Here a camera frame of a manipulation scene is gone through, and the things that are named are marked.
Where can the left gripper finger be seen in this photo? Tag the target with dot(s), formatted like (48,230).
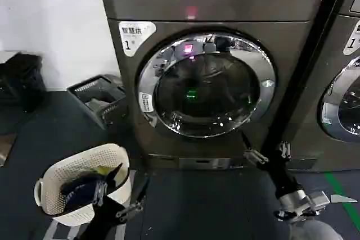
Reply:
(102,193)
(138,195)

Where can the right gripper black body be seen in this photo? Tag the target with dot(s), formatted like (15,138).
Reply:
(284,178)

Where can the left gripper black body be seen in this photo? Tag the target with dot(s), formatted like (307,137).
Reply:
(104,220)

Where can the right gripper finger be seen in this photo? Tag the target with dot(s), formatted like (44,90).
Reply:
(285,150)
(254,155)

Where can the yellow-green garment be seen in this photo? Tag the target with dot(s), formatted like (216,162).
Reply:
(101,170)

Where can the dark navy garment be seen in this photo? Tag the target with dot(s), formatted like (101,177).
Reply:
(77,188)

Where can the white perforated laundry basket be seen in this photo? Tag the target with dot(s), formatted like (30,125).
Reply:
(70,164)

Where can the dryer base drawer panel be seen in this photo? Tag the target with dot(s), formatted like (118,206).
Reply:
(204,163)

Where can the white triangular floor marker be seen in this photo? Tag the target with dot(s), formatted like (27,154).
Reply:
(341,198)

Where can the green floor tape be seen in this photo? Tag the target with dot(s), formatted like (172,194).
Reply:
(341,203)

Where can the round glass dryer door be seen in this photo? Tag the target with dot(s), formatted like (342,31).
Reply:
(347,102)
(208,88)

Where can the grey cloth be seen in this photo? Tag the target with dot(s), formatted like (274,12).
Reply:
(97,104)

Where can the grey dryer with control panel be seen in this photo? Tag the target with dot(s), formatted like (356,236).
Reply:
(317,63)

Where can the small white door sticker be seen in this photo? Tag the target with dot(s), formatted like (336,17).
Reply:
(146,101)

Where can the brown cardboard sheet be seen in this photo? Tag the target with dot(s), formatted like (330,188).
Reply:
(6,147)

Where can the dark grey slotted crate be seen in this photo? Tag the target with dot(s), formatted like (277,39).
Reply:
(84,88)

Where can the white number label sticker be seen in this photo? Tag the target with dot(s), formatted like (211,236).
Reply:
(132,36)
(353,39)

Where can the grey dryer with number label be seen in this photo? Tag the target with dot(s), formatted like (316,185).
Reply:
(213,1)

